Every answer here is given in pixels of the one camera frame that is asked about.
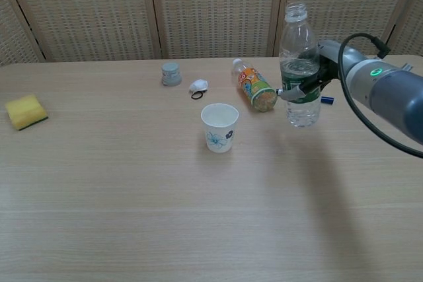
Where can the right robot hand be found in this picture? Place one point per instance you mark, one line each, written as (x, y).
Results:
(328, 52)

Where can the transparent plastic water bottle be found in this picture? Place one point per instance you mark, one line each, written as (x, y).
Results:
(299, 37)

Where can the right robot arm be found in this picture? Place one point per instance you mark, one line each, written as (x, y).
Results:
(396, 97)

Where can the orange label drink bottle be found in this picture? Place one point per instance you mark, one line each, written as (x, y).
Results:
(252, 88)

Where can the white flower print paper cup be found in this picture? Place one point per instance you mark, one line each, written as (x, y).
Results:
(218, 133)

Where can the small grey upturned cup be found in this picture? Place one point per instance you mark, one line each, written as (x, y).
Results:
(172, 75)

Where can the white blue marker pen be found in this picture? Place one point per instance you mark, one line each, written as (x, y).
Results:
(328, 99)

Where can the woven folding screen panel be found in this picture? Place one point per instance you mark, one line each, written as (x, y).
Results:
(215, 8)
(89, 11)
(411, 31)
(13, 41)
(347, 1)

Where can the yellow sponge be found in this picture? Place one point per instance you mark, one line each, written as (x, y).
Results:
(24, 112)

